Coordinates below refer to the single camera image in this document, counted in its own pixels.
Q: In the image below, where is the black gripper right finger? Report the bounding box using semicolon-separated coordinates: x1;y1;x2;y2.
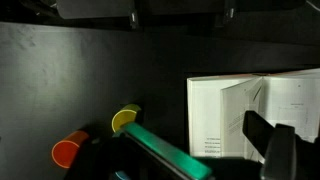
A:
242;110;298;180

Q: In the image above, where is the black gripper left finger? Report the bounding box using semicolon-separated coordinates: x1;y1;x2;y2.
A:
113;121;213;180

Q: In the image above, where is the orange plastic cup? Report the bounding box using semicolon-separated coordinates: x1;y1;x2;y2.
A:
51;129;90;169

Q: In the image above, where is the yellow plastic cup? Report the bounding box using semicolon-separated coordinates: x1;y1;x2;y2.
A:
111;103;143;133

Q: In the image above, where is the thick open white book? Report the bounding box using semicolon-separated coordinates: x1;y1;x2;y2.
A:
186;68;320;164

